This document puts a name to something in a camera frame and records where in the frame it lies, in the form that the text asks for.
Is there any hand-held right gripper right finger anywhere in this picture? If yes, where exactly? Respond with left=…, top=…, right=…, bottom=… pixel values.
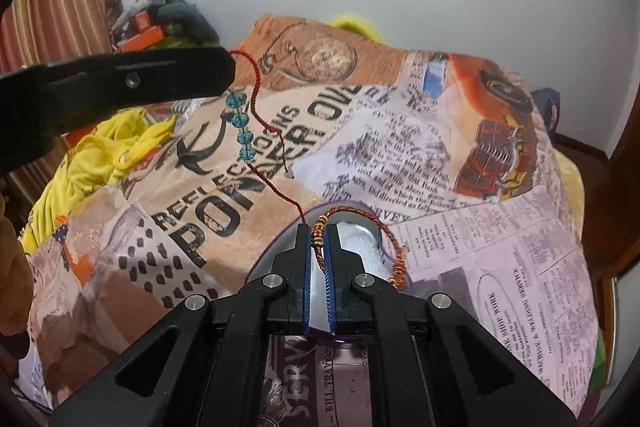
left=324, top=224, right=579, bottom=427

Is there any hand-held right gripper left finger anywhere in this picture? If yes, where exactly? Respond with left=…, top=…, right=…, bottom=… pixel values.
left=50, top=223, right=312, bottom=427

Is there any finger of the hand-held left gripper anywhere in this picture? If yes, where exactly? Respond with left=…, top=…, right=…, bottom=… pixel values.
left=0, top=46, right=237, bottom=178

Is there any orange gold thread bracelet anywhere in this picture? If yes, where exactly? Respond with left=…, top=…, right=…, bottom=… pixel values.
left=310, top=204, right=411, bottom=291

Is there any red thread blue bead bracelet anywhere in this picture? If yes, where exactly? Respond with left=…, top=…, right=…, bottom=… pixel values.
left=224, top=49, right=307, bottom=226

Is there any orange box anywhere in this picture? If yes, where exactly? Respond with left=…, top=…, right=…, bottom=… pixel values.
left=120, top=11, right=167, bottom=53

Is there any grey cloth bundle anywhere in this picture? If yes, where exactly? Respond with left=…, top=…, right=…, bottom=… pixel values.
left=110, top=0, right=221, bottom=52

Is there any yellow cloth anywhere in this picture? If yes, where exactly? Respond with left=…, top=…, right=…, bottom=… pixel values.
left=20, top=107, right=179, bottom=254

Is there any printed blanket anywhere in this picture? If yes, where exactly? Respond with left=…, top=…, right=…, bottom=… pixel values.
left=20, top=13, right=601, bottom=427

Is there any yellow green pillow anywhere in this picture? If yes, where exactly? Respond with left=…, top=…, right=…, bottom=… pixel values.
left=327, top=11, right=384, bottom=43

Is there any brown cloth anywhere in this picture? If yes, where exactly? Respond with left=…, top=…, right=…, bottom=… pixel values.
left=0, top=194, right=32, bottom=337

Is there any dark blue cloth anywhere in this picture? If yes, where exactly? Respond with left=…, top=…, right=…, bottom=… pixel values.
left=531, top=88, right=562, bottom=140

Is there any wooden furniture frame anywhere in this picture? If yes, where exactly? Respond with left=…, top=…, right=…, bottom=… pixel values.
left=554, top=133, right=636, bottom=323

